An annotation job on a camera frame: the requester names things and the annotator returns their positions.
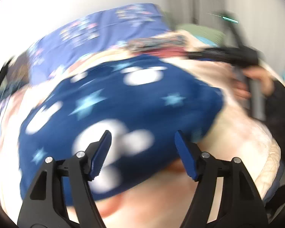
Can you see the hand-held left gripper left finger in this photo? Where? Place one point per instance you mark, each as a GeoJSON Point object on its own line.
{"type": "Point", "coordinates": [101, 156]}

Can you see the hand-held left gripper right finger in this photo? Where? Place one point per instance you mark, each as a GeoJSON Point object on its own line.
{"type": "Point", "coordinates": [187, 156]}

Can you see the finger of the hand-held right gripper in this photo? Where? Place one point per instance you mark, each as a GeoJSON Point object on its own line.
{"type": "Point", "coordinates": [204, 54]}

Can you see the navy star fleece jacket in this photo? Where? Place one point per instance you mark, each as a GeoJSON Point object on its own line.
{"type": "Point", "coordinates": [137, 104]}

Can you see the person's right forearm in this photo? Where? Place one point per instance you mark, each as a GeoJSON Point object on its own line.
{"type": "Point", "coordinates": [280, 106]}

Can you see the pink folded clothes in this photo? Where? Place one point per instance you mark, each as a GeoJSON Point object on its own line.
{"type": "Point", "coordinates": [173, 51]}

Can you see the floral folded clothes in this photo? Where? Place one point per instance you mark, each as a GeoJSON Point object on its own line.
{"type": "Point", "coordinates": [161, 41]}

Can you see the person's right hand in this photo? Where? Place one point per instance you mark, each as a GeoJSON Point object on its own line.
{"type": "Point", "coordinates": [263, 80]}

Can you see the green pillow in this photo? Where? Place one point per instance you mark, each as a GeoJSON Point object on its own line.
{"type": "Point", "coordinates": [199, 30]}

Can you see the bear printed blanket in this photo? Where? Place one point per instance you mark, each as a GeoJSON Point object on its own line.
{"type": "Point", "coordinates": [239, 142]}

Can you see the blue tree print sheet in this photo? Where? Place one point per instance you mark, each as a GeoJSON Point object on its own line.
{"type": "Point", "coordinates": [97, 35]}

